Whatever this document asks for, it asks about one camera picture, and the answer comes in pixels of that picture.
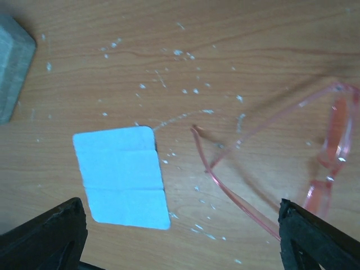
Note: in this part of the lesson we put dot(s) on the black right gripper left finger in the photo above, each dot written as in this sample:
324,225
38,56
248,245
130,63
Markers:
52,240

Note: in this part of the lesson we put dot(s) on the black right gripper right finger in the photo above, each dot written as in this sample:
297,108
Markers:
308,242

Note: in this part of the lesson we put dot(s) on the light blue cleaning cloth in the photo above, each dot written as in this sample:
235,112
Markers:
122,177

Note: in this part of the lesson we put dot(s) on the grey glasses case green lining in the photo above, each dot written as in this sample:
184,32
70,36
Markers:
17,51

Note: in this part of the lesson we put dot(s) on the pink transparent sunglasses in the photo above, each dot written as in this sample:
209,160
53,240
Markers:
332,156

